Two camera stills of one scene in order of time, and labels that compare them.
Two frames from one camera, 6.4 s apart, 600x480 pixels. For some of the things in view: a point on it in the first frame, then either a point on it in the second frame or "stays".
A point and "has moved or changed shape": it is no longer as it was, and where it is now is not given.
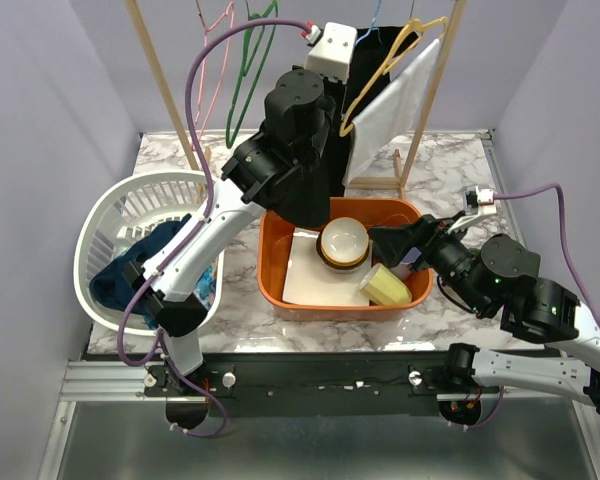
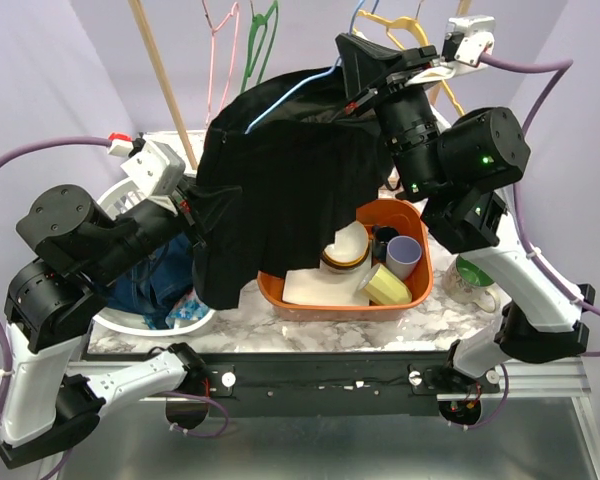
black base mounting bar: (321, 383) stays
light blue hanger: (373, 24) → (324, 71)
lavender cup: (403, 269) stays
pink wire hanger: (209, 28) → (213, 31)
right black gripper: (425, 233) → (363, 61)
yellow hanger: (389, 63) → (406, 21)
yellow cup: (384, 286) stays
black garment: (307, 202) has moved or changed shape
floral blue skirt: (204, 290) has moved or changed shape
